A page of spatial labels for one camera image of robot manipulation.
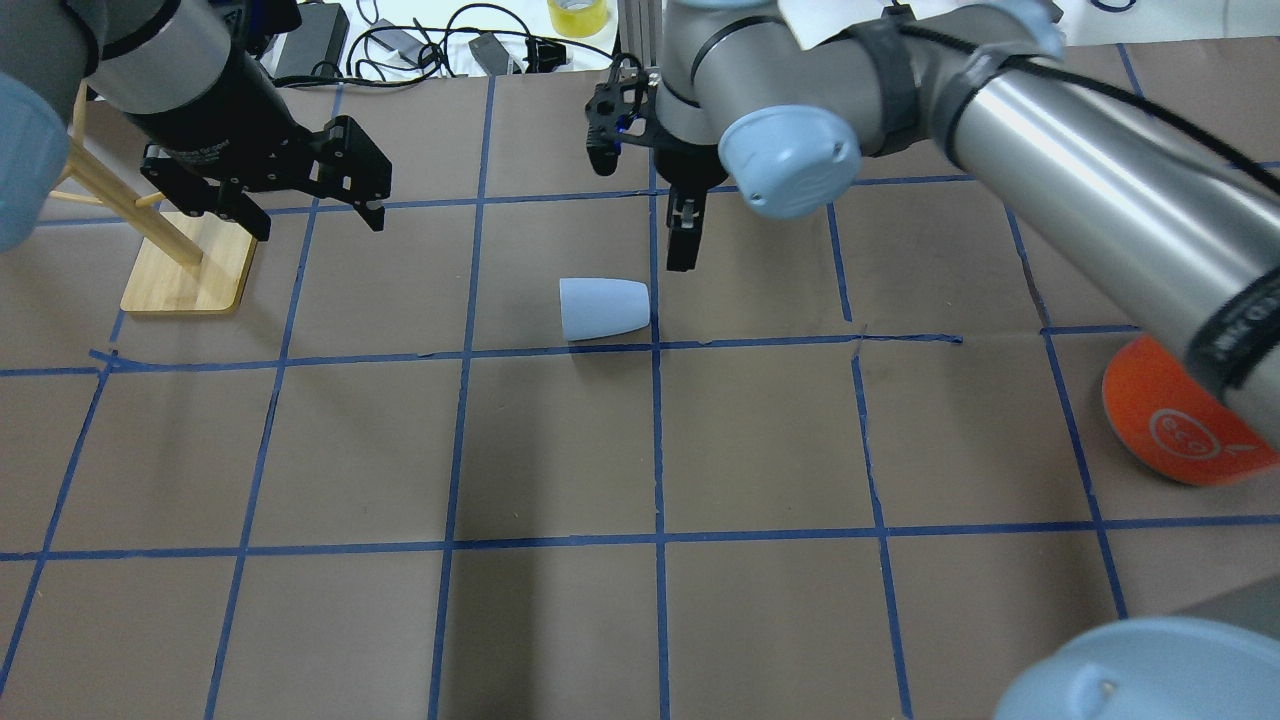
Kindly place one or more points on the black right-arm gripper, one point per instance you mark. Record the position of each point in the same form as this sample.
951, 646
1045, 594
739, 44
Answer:
692, 175

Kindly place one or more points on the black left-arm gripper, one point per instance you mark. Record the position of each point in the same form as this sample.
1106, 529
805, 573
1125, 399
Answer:
215, 112

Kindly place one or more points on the light blue plastic cup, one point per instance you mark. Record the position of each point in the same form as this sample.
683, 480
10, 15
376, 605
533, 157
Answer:
594, 308

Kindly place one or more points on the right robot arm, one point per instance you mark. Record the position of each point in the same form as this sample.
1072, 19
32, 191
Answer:
1173, 224

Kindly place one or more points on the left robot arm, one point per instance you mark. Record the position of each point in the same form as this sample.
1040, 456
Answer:
141, 57

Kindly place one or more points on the wooden cup rack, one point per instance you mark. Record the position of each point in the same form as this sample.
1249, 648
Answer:
186, 265

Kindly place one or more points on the black power adapter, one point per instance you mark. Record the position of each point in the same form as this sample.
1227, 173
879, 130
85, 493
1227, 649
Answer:
312, 50

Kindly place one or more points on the orange round container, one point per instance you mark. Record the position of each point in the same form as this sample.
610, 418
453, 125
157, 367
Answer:
1165, 420

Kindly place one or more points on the aluminium frame post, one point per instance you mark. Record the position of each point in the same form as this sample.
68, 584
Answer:
639, 32

